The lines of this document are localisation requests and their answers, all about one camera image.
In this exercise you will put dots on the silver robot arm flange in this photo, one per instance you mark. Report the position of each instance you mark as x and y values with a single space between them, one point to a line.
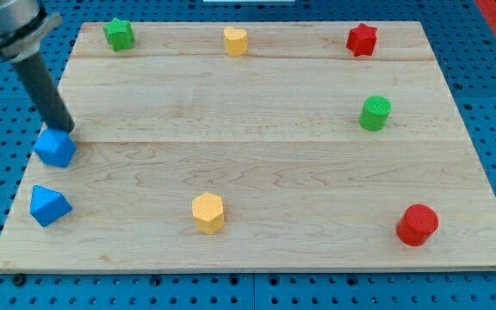
23 25

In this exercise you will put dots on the yellow heart block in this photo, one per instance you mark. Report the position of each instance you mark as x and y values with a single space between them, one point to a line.
235 41

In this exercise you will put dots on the wooden board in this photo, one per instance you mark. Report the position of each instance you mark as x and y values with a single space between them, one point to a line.
274 133

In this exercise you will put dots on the yellow hexagon block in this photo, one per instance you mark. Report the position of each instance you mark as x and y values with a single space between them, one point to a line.
208 213

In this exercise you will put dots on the green cylinder block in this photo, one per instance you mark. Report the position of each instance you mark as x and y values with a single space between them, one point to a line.
375 113

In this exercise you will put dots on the red star block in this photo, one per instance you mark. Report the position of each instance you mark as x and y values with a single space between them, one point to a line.
362 40

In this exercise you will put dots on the green star block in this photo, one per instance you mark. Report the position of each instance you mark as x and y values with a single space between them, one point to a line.
119 34

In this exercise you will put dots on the red cylinder block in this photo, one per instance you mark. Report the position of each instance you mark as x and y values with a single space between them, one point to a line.
417 224

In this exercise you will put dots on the blue cube block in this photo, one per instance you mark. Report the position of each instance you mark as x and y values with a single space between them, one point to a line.
54 147

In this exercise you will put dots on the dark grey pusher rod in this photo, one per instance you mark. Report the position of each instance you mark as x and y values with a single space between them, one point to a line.
38 82

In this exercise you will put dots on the blue triangle block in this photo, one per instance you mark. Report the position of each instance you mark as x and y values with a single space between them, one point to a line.
48 205

